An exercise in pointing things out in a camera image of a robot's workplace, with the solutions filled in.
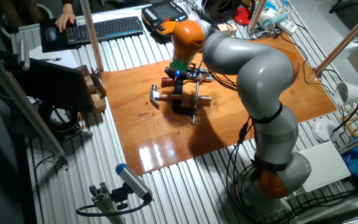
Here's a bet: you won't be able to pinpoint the glossy orange wooden board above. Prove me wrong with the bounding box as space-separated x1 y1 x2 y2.
101 32 337 177

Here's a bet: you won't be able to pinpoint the red round object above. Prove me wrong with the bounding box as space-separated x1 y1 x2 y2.
232 6 254 27

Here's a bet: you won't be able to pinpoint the wooden block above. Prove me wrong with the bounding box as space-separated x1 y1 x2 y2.
84 73 96 94
90 93 107 114

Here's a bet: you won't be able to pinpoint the black keyboard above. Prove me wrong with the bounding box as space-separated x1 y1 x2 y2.
64 16 145 45

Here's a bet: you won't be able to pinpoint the black filament spool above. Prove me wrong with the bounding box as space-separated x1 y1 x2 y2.
201 0 242 21

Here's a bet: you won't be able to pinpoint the brown cardboard box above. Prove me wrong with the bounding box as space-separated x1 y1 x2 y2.
75 64 108 100

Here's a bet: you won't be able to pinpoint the black monitor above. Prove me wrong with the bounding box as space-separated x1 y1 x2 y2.
0 49 94 114

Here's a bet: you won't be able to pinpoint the thin black cable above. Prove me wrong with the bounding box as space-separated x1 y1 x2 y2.
278 30 337 96

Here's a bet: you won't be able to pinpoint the white teal handheld tool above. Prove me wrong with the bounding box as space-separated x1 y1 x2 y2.
258 12 290 32

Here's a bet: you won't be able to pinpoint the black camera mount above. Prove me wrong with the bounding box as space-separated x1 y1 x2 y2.
110 183 130 211

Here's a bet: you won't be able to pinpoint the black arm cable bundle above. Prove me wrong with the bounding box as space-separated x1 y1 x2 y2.
208 62 260 224

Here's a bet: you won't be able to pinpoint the black camera cable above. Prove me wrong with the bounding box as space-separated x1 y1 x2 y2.
75 194 152 218

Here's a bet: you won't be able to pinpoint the short aluminium profile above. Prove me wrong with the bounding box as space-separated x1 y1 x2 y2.
88 182 127 224

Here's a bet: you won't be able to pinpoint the black floor cables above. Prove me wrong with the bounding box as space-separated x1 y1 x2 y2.
278 188 358 224

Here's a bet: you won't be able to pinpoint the white flat box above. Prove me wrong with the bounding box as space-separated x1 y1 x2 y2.
296 140 352 193

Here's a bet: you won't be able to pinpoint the black orange teach pendant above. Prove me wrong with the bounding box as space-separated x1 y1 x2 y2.
140 0 190 35

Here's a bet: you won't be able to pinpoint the claw hammer with wooden handle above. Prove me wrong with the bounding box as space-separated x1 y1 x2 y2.
149 83 213 110

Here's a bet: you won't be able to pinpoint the black C-clamp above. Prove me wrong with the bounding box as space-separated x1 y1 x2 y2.
171 79 206 125

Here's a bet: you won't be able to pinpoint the black cable reel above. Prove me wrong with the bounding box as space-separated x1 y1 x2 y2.
37 101 85 138

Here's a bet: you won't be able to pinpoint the person's bare hand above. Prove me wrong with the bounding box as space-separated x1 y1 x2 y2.
55 2 76 34

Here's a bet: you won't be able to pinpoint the black office chair base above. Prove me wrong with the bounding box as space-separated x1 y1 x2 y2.
328 0 358 43

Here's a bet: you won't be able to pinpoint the wooden frame post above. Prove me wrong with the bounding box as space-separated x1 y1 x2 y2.
80 0 104 73
247 0 267 32
314 2 358 75

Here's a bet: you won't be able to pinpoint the dark computer mouse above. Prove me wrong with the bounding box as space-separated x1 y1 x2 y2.
44 26 58 42

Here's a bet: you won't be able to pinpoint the white paper sheet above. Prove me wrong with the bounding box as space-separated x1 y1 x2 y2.
29 46 80 69

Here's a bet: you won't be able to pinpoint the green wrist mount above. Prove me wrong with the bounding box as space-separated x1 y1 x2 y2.
169 58 188 73

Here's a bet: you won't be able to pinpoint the grey camera with blue cap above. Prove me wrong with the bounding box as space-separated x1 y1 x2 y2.
115 163 154 203

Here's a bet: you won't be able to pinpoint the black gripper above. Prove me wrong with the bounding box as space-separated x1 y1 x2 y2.
165 67 195 90

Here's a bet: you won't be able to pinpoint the black mouse pad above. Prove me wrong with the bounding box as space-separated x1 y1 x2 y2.
39 17 80 54

